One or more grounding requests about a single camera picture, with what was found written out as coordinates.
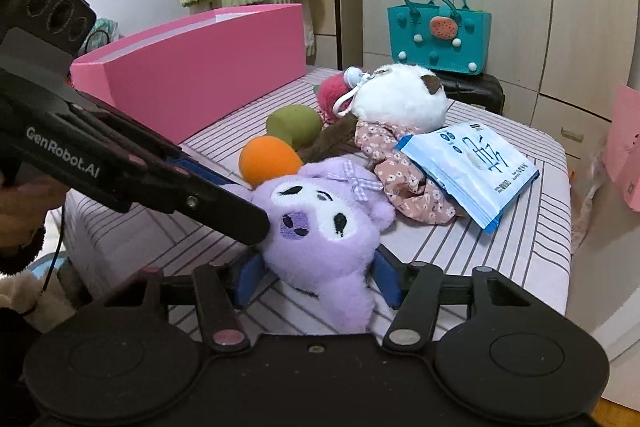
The purple plush toy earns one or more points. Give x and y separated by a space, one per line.
320 257

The white plastic bag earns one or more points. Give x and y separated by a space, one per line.
587 202

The brown plush piece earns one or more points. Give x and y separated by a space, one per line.
327 139

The red plush toy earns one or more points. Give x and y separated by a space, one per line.
332 99

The teal tote bag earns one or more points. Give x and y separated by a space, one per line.
435 37

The green plush pear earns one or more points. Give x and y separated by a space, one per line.
295 124

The pink storage box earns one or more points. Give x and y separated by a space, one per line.
200 67

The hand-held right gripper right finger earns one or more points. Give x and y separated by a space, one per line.
387 281

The orange plush ball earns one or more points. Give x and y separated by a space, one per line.
267 159

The white patterned bag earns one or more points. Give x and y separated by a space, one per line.
102 32

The pink paper bag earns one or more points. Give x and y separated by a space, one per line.
625 152

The black suitcase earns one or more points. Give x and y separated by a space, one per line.
480 94

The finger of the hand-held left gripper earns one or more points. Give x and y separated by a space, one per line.
200 172
225 217

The white plush cat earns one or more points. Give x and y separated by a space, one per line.
400 99

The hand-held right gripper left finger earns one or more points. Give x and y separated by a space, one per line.
247 281

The pale blue pacifier charm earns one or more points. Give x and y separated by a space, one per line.
352 78

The person's left hand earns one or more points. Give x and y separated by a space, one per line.
27 202

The pink floral cloth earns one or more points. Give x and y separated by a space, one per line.
415 197

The blue and white wipes packet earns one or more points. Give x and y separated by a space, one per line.
475 172

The beige fluffy cloth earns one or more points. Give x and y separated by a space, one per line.
35 302

